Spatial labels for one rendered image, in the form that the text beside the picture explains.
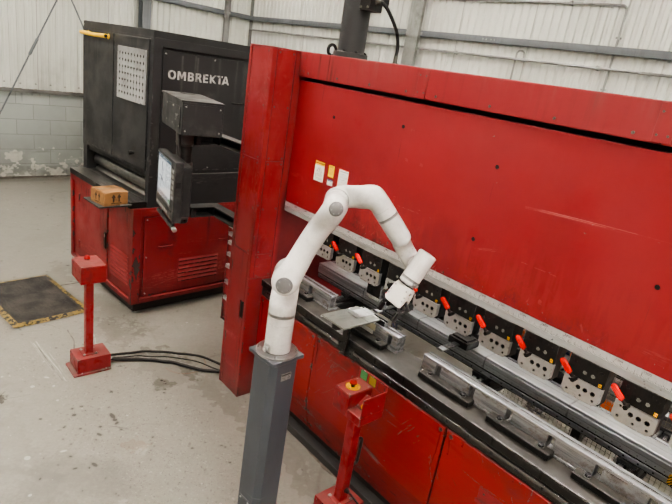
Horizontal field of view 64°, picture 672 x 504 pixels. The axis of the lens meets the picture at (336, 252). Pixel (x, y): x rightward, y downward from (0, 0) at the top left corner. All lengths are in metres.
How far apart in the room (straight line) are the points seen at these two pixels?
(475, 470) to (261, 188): 1.94
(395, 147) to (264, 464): 1.65
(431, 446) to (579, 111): 1.61
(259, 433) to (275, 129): 1.72
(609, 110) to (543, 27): 5.07
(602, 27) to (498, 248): 4.79
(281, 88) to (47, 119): 6.39
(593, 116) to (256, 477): 2.12
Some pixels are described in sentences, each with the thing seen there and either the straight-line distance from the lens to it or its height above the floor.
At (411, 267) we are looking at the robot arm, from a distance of 2.30.
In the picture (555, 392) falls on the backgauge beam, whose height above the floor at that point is 0.98.
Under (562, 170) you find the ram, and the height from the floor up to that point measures 2.00.
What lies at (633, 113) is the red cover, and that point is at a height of 2.24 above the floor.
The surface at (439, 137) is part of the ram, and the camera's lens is 2.57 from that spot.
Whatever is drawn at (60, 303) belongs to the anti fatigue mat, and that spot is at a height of 0.01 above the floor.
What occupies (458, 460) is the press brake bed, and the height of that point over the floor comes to 0.66.
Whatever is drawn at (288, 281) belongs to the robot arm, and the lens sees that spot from 2.24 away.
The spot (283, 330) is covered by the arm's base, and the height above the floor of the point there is 1.14.
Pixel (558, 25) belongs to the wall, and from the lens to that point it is 7.12.
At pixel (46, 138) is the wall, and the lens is 9.35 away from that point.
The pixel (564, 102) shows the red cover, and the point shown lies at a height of 2.25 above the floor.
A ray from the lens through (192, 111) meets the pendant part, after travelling 3.22.
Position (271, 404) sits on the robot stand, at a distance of 2.54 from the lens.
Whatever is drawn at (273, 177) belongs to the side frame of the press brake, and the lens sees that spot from 3.36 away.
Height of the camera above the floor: 2.24
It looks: 19 degrees down
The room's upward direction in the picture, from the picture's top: 9 degrees clockwise
